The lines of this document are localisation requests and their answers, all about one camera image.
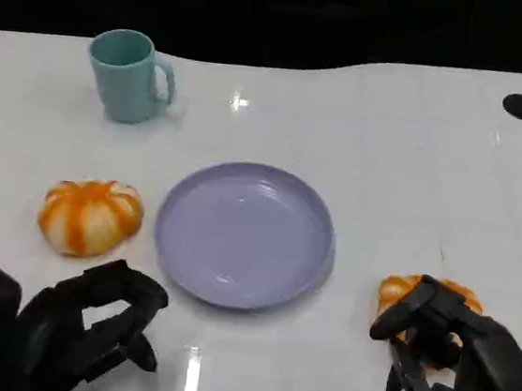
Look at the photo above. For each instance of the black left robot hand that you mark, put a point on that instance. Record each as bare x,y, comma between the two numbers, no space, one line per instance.
62,324

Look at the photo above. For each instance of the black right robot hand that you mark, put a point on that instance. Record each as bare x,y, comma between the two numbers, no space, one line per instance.
491,372

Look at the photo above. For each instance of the orange white toy bread roll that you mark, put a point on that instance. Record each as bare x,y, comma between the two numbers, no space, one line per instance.
394,290
88,218

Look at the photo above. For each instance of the lilac plate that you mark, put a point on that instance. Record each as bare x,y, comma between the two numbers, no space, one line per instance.
242,236

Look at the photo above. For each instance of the pale green mug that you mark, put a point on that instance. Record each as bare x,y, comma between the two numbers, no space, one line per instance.
120,85

